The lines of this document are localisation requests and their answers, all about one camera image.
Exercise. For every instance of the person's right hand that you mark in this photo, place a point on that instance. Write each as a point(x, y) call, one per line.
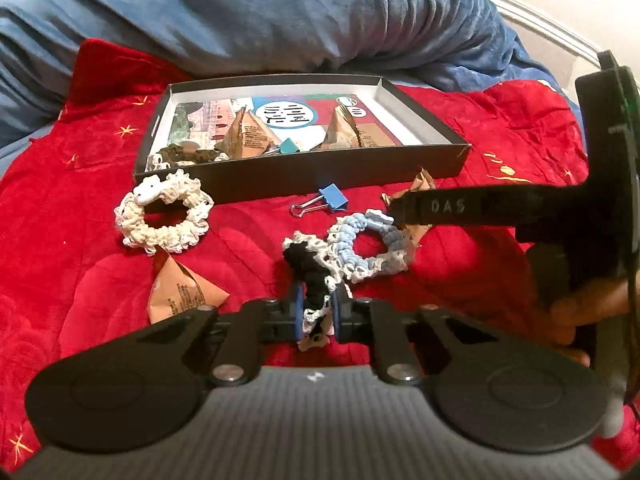
point(569, 310)

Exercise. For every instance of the brown triangular snack packet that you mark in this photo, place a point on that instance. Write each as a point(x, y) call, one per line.
point(247, 137)

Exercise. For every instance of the brown crochet scrunchie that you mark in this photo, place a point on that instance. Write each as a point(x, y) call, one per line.
point(175, 155)

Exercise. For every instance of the black white crochet scrunchie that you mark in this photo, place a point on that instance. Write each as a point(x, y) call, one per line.
point(308, 257)

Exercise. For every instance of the red embroidered quilt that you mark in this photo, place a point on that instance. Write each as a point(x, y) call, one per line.
point(68, 283)

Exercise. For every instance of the black shallow cardboard box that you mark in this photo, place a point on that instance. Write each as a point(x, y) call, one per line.
point(425, 141)

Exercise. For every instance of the Chinese history textbook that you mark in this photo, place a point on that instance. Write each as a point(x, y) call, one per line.
point(303, 118)

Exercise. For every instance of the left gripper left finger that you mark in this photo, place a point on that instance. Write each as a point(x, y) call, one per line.
point(287, 315)

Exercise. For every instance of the light blue crochet scrunchie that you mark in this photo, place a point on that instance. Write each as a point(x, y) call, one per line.
point(367, 244)

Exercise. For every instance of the cream crochet scrunchie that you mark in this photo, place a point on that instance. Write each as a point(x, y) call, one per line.
point(170, 214)

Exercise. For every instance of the blue plush blanket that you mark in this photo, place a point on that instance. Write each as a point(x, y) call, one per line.
point(451, 45)

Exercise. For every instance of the teal binder clip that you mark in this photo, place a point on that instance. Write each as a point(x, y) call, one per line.
point(284, 148)

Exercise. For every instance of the blue binder clip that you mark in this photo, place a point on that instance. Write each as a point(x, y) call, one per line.
point(330, 198)

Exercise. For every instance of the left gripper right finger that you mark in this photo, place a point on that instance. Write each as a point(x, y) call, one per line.
point(351, 317)

